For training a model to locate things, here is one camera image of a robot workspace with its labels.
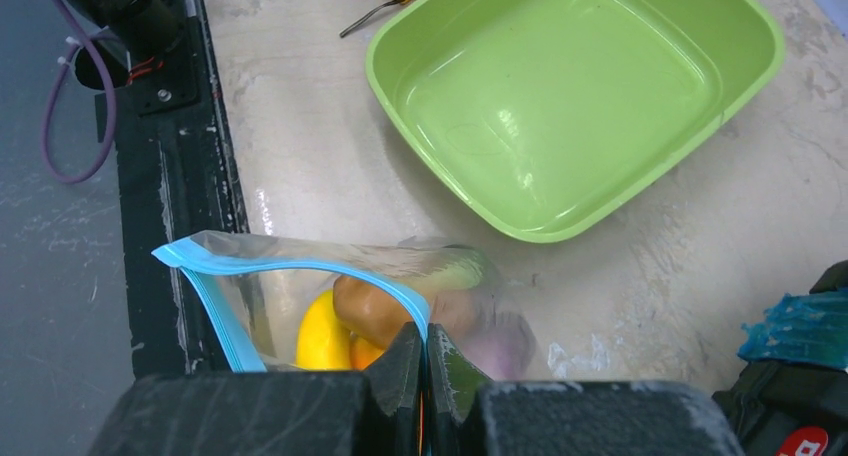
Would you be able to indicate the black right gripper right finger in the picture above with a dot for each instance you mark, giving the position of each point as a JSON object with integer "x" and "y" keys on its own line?
{"x": 453, "y": 419}

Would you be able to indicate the black plastic toolbox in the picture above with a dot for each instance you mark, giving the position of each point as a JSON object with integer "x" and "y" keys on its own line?
{"x": 791, "y": 397}

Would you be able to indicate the green fake pear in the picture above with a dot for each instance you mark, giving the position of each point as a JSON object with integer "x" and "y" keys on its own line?
{"x": 453, "y": 267}

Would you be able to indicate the brown fake kiwi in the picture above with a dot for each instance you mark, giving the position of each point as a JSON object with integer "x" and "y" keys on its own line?
{"x": 374, "y": 315}

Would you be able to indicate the clear zip top bag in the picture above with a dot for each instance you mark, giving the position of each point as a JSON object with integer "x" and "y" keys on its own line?
{"x": 281, "y": 303}

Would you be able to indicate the purple fake eggplant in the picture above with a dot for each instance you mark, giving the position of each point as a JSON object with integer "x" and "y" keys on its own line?
{"x": 504, "y": 349}

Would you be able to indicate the yellow fake banana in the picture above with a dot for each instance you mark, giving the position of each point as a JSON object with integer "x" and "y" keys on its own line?
{"x": 323, "y": 342}

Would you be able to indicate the orange fake fruit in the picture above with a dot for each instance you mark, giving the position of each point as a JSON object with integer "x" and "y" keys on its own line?
{"x": 363, "y": 353}

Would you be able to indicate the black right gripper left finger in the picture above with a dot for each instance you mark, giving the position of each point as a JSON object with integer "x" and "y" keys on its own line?
{"x": 394, "y": 420}

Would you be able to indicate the green plastic tray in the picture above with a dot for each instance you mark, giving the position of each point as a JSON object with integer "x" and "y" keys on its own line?
{"x": 545, "y": 116}

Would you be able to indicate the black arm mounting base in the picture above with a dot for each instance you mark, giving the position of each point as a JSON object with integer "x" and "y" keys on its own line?
{"x": 176, "y": 176}

